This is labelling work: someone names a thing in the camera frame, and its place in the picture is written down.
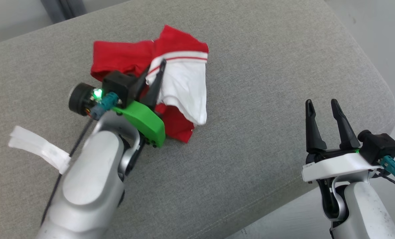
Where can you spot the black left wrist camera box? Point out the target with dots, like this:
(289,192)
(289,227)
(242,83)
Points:
(117,84)

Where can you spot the grey partition post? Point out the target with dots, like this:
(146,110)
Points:
(62,8)

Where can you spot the teal left camera connector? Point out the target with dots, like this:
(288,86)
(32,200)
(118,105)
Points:
(106,103)

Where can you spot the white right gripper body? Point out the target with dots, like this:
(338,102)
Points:
(337,166)

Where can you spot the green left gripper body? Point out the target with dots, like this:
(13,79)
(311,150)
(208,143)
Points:
(146,122)

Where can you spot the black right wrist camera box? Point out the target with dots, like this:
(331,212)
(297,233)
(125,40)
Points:
(380,146)

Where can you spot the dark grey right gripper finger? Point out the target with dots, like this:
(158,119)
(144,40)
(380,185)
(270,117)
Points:
(346,132)
(313,136)

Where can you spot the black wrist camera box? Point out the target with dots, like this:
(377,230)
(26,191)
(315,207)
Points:
(380,146)
(117,84)

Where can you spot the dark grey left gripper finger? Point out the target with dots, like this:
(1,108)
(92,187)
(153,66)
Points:
(154,89)
(141,86)

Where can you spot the grey fabric sofa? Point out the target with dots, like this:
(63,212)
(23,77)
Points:
(250,99)

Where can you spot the red jersey with white trim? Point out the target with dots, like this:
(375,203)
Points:
(124,58)

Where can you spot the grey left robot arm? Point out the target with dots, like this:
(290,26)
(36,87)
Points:
(91,179)

